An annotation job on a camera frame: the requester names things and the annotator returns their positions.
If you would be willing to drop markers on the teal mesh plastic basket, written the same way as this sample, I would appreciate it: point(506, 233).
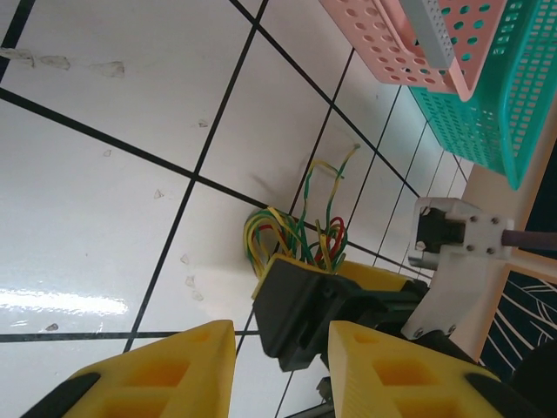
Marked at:
point(510, 165)

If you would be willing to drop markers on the pink perforated plastic basket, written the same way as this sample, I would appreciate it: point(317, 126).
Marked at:
point(463, 85)

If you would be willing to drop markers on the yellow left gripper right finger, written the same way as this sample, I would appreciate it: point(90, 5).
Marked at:
point(391, 383)

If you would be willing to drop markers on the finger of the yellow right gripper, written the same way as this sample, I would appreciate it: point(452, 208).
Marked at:
point(374, 276)
point(261, 287)

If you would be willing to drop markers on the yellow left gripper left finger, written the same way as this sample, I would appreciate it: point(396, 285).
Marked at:
point(174, 374)

